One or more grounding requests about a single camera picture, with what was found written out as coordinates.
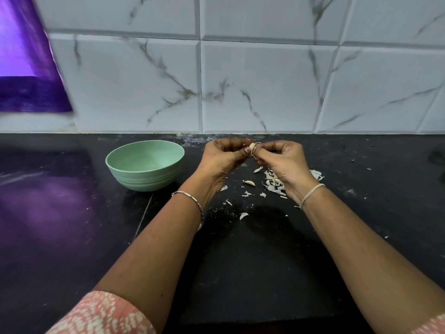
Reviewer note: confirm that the person's right forearm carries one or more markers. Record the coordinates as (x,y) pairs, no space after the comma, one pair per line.
(379,264)

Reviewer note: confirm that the person's left hand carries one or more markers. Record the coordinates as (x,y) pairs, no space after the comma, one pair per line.
(221,160)

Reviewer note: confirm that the small fallen garlic piece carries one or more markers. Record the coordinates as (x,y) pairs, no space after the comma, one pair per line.
(243,215)

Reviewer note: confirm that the pink patterned right sleeve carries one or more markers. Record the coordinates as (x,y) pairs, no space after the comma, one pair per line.
(431,325)

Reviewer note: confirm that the person's left forearm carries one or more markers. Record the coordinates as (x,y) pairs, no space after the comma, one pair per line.
(149,257)

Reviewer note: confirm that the purple cloth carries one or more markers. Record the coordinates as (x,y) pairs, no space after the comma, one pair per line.
(28,55)

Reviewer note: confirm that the pink patterned sleeve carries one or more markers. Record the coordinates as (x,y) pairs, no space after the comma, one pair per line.
(431,325)
(103,313)

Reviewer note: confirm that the pink patterned left sleeve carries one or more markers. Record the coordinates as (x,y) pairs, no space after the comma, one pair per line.
(103,313)

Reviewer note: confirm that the person's right hand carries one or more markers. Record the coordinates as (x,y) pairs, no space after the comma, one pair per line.
(285,167)

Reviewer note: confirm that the pile of white garlic peels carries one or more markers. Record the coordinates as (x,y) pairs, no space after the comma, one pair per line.
(278,183)

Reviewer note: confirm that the mint green bowl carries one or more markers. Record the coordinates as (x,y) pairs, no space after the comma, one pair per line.
(144,165)

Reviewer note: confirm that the white garlic bulb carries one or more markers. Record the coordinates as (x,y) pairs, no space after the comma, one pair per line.
(252,147)

